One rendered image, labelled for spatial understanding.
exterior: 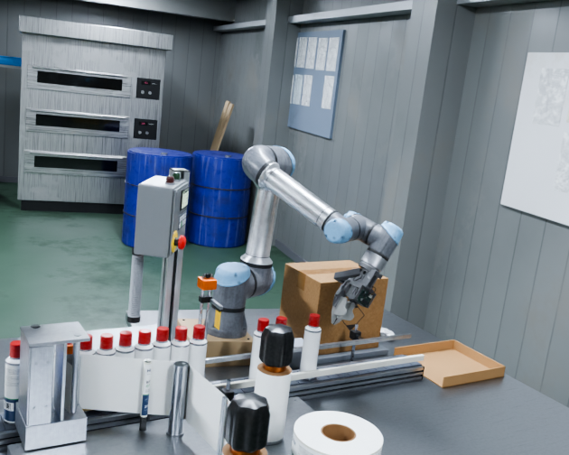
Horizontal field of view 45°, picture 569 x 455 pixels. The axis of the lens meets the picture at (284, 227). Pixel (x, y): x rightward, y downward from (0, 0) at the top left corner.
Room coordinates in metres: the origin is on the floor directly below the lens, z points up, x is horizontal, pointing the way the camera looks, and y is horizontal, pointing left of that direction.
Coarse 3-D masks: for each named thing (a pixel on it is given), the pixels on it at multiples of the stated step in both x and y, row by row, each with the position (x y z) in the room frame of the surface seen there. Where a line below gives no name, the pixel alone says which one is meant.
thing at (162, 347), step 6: (156, 330) 1.74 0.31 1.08; (162, 330) 1.73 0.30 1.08; (168, 330) 1.74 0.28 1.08; (156, 336) 1.73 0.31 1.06; (162, 336) 1.73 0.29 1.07; (156, 342) 1.73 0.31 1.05; (162, 342) 1.73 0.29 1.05; (168, 342) 1.74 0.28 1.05; (156, 348) 1.72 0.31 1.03; (162, 348) 1.72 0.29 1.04; (168, 348) 1.73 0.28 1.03; (156, 354) 1.72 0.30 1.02; (162, 354) 1.72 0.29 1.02; (168, 354) 1.73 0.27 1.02; (168, 360) 1.73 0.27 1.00
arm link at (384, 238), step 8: (384, 224) 2.11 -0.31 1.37; (392, 224) 2.09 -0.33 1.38; (376, 232) 2.09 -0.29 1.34; (384, 232) 2.08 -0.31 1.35; (392, 232) 2.08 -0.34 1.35; (400, 232) 2.09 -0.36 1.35; (368, 240) 2.10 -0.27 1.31; (376, 240) 2.08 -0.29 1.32; (384, 240) 2.07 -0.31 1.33; (392, 240) 2.07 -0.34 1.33; (368, 248) 2.08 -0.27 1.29; (376, 248) 2.07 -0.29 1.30; (384, 248) 2.06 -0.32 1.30; (392, 248) 2.07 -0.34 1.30; (384, 256) 2.06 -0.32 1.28
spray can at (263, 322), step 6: (264, 318) 1.91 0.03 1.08; (258, 324) 1.89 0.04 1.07; (264, 324) 1.89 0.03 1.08; (258, 330) 1.89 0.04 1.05; (258, 336) 1.88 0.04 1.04; (258, 342) 1.88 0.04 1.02; (252, 348) 1.89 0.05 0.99; (258, 348) 1.88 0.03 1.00; (252, 354) 1.89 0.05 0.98; (258, 354) 1.88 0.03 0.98; (252, 360) 1.89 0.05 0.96; (258, 360) 1.88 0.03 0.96; (252, 366) 1.89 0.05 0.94; (252, 372) 1.88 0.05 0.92; (252, 378) 1.88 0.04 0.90
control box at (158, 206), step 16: (160, 176) 1.89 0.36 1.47; (144, 192) 1.73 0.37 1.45; (160, 192) 1.73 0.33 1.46; (176, 192) 1.74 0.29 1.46; (144, 208) 1.73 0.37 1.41; (160, 208) 1.73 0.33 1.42; (176, 208) 1.75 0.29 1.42; (144, 224) 1.73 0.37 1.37; (160, 224) 1.73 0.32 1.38; (176, 224) 1.77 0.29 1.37; (144, 240) 1.73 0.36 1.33; (160, 240) 1.73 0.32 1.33; (160, 256) 1.73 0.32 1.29
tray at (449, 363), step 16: (400, 352) 2.37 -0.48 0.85; (416, 352) 2.41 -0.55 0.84; (432, 352) 2.45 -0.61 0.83; (448, 352) 2.46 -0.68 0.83; (464, 352) 2.46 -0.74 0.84; (432, 368) 2.29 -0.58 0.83; (448, 368) 2.30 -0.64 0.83; (464, 368) 2.32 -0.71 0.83; (480, 368) 2.34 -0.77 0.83; (496, 368) 2.27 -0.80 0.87; (448, 384) 2.15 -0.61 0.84
